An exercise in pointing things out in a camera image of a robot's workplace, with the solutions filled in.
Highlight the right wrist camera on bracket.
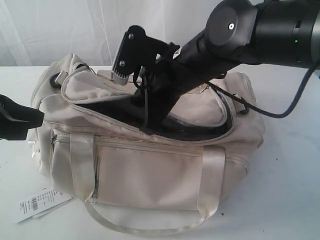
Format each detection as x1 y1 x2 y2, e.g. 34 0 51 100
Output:
111 25 180 86

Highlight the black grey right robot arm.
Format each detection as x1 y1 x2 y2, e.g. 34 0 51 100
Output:
128 0 320 134

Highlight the white paper hang tag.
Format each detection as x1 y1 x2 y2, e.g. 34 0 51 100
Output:
12 188 72 224

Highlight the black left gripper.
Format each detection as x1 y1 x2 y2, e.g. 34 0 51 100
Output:
0 95 45 140

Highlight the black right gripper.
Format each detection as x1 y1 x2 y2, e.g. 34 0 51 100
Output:
132 42 225 135

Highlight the cream fabric duffel bag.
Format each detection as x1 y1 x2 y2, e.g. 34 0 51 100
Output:
29 53 265 236

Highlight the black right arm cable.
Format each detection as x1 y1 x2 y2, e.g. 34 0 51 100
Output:
132 67 320 118

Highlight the white backdrop curtain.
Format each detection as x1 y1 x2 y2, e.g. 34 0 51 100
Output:
0 0 218 67

